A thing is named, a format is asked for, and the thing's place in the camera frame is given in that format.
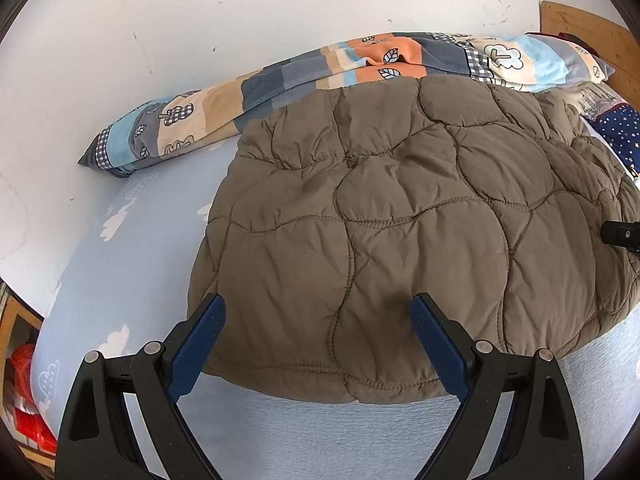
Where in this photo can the wooden headboard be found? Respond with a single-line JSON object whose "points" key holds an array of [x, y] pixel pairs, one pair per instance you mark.
{"points": [[612, 42]]}

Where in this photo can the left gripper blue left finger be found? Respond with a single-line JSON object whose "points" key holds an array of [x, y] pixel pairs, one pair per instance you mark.
{"points": [[164, 371]]}

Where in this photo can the patchwork cartoon rolled quilt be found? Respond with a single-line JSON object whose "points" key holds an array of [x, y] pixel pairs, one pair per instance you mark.
{"points": [[168, 127]]}

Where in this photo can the olive quilted hooded coat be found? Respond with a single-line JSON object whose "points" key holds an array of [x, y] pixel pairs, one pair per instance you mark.
{"points": [[341, 207]]}

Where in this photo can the light blue cloud bedsheet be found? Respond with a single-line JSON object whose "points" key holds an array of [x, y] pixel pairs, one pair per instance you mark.
{"points": [[126, 284]]}

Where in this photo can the red dark garment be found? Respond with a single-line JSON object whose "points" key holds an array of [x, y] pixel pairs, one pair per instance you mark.
{"points": [[576, 40]]}

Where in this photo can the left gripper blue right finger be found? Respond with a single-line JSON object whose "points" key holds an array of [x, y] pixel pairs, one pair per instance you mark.
{"points": [[473, 371]]}

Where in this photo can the wooden shelf with clutter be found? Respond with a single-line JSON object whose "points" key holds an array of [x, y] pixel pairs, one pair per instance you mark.
{"points": [[23, 443]]}

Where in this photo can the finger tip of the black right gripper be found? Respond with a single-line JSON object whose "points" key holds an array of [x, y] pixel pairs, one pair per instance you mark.
{"points": [[621, 234]]}

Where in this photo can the navy star pattern pillow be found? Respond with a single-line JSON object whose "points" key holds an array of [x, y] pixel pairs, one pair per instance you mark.
{"points": [[620, 128]]}

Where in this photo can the red plastic stool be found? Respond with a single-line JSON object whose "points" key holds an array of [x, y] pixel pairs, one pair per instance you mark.
{"points": [[28, 420]]}

